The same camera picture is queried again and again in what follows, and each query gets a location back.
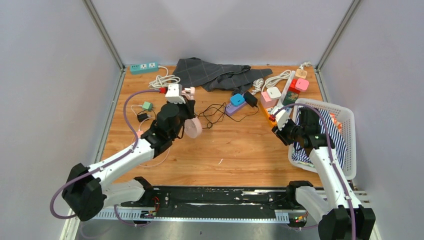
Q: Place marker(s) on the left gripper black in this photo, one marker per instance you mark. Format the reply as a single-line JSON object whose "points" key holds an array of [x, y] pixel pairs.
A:
{"points": [[188, 107]]}

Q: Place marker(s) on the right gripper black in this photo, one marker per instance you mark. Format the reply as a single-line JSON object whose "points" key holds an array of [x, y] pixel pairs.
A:
{"points": [[281, 134]]}

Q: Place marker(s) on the round pink power socket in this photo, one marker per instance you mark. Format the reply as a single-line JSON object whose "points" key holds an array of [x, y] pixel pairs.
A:
{"points": [[193, 127]]}

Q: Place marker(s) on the black plug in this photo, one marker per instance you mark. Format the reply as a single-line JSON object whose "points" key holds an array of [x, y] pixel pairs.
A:
{"points": [[142, 116]]}

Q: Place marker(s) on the purple USB power strip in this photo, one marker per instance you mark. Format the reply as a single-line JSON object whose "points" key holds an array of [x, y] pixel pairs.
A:
{"points": [[231, 109]]}

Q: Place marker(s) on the teal power strip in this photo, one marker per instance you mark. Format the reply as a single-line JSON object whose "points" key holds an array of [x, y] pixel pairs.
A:
{"points": [[143, 68]]}

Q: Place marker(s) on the black power adapter brick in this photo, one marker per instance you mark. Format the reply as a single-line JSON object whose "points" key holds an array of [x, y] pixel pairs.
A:
{"points": [[250, 99]]}

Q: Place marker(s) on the blue square plug adapter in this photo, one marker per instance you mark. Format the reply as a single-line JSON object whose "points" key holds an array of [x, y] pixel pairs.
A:
{"points": [[237, 100]]}

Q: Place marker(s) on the pink USB charger plug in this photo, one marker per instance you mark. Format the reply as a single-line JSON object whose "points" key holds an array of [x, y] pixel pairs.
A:
{"points": [[139, 133]]}

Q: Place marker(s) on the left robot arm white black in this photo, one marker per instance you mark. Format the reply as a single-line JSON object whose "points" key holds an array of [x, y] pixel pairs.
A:
{"points": [[89, 189]]}

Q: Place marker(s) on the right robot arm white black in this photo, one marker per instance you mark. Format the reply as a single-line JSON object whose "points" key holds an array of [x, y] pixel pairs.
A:
{"points": [[341, 212]]}

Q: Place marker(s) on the dark green plug adapter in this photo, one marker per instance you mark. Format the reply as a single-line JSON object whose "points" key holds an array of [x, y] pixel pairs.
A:
{"points": [[290, 98]]}

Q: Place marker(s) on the pink cube socket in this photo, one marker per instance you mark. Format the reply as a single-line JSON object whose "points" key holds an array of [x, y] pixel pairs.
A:
{"points": [[266, 101]]}

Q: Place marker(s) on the white square plug adapter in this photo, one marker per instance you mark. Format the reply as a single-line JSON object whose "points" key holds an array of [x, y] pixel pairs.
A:
{"points": [[273, 93]]}

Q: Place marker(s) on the red plug adapter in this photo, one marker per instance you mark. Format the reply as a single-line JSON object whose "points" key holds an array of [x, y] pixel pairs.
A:
{"points": [[292, 87]]}

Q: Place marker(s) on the pink square plug adapter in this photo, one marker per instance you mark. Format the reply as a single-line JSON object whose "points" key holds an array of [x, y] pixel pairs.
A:
{"points": [[301, 84]]}

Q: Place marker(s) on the orange power strip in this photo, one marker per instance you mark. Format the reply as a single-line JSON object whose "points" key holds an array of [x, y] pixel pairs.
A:
{"points": [[267, 112]]}

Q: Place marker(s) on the blue white striped cloth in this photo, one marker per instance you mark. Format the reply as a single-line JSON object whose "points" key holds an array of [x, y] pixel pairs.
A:
{"points": [[299, 155]]}

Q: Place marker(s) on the dark grey checked cloth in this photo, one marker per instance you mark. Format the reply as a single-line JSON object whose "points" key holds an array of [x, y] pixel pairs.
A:
{"points": [[195, 72]]}

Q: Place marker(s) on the white plastic basket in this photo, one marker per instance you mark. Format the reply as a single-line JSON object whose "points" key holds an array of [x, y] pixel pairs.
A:
{"points": [[344, 119]]}

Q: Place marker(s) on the long white power strip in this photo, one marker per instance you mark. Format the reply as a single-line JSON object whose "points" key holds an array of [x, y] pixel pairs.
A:
{"points": [[285, 90]]}

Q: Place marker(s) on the beige tag adapter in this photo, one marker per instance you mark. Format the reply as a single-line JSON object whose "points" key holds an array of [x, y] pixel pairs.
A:
{"points": [[300, 74]]}

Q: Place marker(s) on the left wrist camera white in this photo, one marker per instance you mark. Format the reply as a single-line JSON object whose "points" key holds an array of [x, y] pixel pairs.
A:
{"points": [[174, 94]]}

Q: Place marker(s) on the black mounting base rail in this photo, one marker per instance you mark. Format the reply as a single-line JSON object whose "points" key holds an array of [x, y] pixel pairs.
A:
{"points": [[219, 202]]}

